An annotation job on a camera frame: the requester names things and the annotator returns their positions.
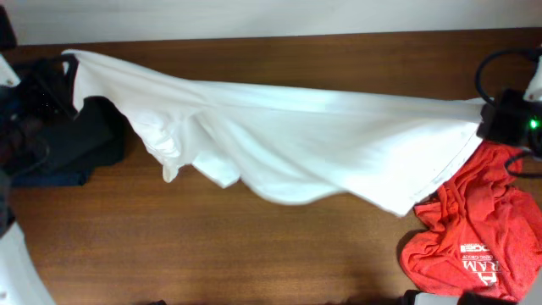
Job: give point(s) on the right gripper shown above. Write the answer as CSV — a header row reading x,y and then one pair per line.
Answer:
x,y
494,119

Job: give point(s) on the white printed t-shirt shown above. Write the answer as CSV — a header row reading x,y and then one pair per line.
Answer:
x,y
289,145

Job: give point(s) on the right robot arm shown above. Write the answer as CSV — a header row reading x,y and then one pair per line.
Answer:
x,y
514,167

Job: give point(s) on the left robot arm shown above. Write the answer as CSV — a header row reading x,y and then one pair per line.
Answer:
x,y
20,282

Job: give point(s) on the folded black clothes pile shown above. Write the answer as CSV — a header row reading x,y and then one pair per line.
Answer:
x,y
45,140

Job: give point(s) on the red mesh shirt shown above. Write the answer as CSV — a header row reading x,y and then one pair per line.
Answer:
x,y
484,234

